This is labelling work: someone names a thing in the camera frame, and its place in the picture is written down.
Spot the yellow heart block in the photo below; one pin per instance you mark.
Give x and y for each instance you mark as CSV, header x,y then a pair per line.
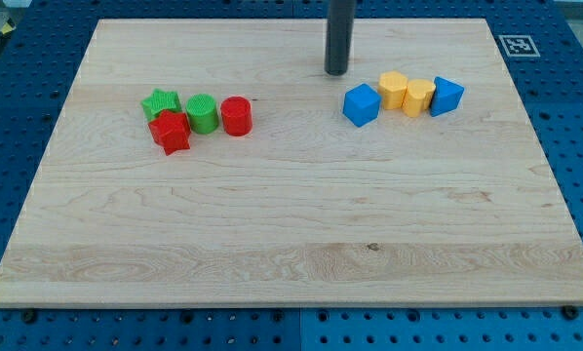
x,y
418,96

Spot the red star block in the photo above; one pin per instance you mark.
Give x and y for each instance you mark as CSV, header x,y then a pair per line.
x,y
171,131

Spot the green star block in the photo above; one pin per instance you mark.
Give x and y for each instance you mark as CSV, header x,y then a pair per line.
x,y
159,101

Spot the white fiducial marker tag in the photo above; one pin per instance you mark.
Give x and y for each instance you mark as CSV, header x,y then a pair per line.
x,y
519,46

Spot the red cylinder block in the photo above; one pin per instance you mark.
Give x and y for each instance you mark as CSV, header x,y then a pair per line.
x,y
236,116

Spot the black bolt right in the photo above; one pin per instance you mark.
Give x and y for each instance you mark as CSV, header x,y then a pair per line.
x,y
570,312

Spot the wooden board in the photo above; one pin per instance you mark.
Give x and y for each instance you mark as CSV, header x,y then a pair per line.
x,y
306,210

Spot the black bolt left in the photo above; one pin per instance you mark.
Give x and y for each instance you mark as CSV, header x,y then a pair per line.
x,y
29,316

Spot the blue cube block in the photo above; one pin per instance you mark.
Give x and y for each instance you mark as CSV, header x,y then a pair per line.
x,y
361,105

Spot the yellow pentagon block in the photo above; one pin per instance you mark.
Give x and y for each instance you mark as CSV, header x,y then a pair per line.
x,y
392,87

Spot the green cylinder block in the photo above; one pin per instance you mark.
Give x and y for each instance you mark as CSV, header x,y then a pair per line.
x,y
202,114

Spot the blue triangle block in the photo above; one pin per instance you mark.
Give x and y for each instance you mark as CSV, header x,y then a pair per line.
x,y
446,97

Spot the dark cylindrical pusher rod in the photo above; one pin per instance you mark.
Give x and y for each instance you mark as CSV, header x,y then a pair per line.
x,y
340,21

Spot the black bolt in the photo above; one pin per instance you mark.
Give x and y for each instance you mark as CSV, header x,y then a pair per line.
x,y
29,316
570,312

